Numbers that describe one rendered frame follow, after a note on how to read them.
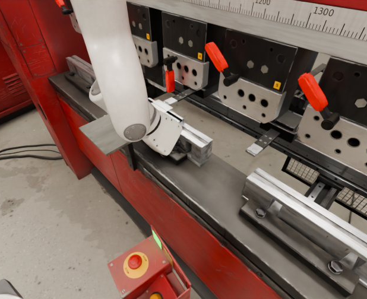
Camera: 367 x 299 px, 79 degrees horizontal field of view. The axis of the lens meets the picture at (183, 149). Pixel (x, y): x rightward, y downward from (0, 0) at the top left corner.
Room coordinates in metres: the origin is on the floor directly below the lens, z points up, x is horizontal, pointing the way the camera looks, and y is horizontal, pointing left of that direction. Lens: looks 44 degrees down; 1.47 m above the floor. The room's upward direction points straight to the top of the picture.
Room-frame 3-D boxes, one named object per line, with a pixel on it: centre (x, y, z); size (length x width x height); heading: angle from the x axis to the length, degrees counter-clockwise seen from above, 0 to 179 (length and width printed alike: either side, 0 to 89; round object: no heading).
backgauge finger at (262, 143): (0.57, -0.29, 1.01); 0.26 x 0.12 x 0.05; 134
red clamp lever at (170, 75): (0.58, 0.03, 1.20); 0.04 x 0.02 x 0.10; 134
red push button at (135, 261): (0.24, 0.14, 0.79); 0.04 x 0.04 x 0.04
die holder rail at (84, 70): (1.13, 0.48, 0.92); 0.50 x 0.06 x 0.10; 44
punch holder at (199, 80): (0.61, -0.03, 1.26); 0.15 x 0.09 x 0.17; 44
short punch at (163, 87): (0.74, 0.09, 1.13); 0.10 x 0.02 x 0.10; 44
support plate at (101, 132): (0.63, 0.20, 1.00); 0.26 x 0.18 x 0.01; 134
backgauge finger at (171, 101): (0.84, -0.03, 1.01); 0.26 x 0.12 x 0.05; 134
